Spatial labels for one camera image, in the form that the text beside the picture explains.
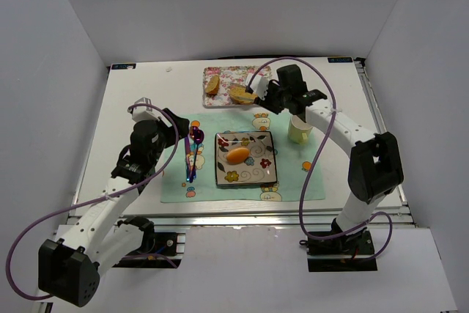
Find sliced bread piece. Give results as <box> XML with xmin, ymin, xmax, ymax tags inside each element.
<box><xmin>229</xmin><ymin>86</ymin><xmax>257</xmax><ymax>105</ymax></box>

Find orange glossy bread roll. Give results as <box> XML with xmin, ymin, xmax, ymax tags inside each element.
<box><xmin>226</xmin><ymin>147</ymin><xmax>250</xmax><ymax>165</ymax></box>

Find metal tongs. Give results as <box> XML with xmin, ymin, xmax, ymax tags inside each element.
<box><xmin>229</xmin><ymin>91</ymin><xmax>257</xmax><ymax>105</ymax></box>

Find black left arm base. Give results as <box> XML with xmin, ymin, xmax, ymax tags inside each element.
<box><xmin>114</xmin><ymin>216</ymin><xmax>182</xmax><ymax>269</ymax></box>

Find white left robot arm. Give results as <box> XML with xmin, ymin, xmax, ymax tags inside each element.
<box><xmin>38</xmin><ymin>103</ymin><xmax>190</xmax><ymax>307</ymax></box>

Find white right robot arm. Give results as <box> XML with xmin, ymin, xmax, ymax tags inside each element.
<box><xmin>245</xmin><ymin>58</ymin><xmax>404</xmax><ymax>241</ymax></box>

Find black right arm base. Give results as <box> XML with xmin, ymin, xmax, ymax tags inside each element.
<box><xmin>299</xmin><ymin>228</ymin><xmax>377</xmax><ymax>273</ymax></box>

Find small bread slice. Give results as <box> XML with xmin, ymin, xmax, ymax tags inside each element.
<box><xmin>204</xmin><ymin>75</ymin><xmax>220</xmax><ymax>95</ymax></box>

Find iridescent purple knife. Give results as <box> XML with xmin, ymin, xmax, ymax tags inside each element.
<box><xmin>184</xmin><ymin>136</ymin><xmax>192</xmax><ymax>182</ymax></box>

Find pale yellow mug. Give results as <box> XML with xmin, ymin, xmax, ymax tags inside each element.
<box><xmin>288</xmin><ymin>116</ymin><xmax>313</xmax><ymax>144</ymax></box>

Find iridescent purple spoon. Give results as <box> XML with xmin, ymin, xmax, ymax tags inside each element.
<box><xmin>189</xmin><ymin>126</ymin><xmax>204</xmax><ymax>183</ymax></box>

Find mint green cartoon placemat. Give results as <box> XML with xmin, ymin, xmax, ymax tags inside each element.
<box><xmin>160</xmin><ymin>111</ymin><xmax>325</xmax><ymax>203</ymax></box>

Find floral serving tray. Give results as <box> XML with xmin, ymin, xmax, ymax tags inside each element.
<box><xmin>202</xmin><ymin>66</ymin><xmax>257</xmax><ymax>108</ymax></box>

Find square floral ceramic plate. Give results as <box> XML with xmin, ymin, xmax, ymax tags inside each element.
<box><xmin>215</xmin><ymin>130</ymin><xmax>278</xmax><ymax>187</ymax></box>

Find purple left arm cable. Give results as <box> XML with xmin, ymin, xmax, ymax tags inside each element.
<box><xmin>4</xmin><ymin>103</ymin><xmax>182</xmax><ymax>301</ymax></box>

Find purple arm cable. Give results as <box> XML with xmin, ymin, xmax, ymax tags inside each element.
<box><xmin>245</xmin><ymin>56</ymin><xmax>394</xmax><ymax>261</ymax></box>
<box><xmin>4</xmin><ymin>103</ymin><xmax>182</xmax><ymax>301</ymax></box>

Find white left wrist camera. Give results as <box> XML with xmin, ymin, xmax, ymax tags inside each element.
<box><xmin>128</xmin><ymin>97</ymin><xmax>160</xmax><ymax>122</ymax></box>

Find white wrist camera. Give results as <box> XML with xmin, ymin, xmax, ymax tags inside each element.
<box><xmin>250</xmin><ymin>74</ymin><xmax>271</xmax><ymax>100</ymax></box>
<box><xmin>128</xmin><ymin>97</ymin><xmax>160</xmax><ymax>122</ymax></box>

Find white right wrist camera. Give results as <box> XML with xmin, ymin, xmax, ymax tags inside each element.
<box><xmin>250</xmin><ymin>74</ymin><xmax>271</xmax><ymax>100</ymax></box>

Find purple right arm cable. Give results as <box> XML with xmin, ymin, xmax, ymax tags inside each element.
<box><xmin>245</xmin><ymin>56</ymin><xmax>394</xmax><ymax>261</ymax></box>

